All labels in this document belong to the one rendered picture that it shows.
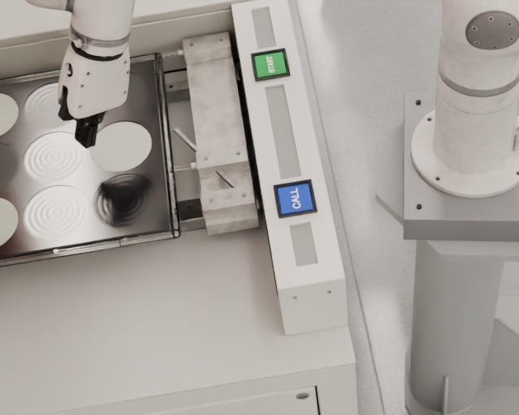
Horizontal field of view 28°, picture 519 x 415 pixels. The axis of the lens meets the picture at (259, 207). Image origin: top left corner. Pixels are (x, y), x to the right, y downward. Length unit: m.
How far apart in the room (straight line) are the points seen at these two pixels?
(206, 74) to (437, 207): 0.46
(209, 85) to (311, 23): 1.32
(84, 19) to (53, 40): 0.34
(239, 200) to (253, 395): 0.29
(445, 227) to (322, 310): 0.24
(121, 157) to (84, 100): 0.17
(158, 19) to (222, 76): 0.14
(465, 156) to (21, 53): 0.76
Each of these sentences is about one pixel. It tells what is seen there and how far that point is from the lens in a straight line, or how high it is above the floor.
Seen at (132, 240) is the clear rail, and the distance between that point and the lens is 1.55.
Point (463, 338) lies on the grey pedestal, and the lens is 2.02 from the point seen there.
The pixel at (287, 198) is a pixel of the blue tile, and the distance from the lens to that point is 1.48.
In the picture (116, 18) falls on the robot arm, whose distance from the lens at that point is 1.44.
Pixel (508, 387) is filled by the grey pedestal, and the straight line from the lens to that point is 2.38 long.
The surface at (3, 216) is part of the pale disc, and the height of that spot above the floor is 0.90.
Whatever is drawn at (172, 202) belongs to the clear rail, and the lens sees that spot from 1.57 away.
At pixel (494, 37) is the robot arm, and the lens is 1.29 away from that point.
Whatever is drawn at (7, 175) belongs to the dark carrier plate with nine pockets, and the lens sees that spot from 1.68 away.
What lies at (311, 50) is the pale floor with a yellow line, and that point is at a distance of 2.96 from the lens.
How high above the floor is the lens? 2.18
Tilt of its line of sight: 56 degrees down
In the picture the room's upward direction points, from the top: 10 degrees counter-clockwise
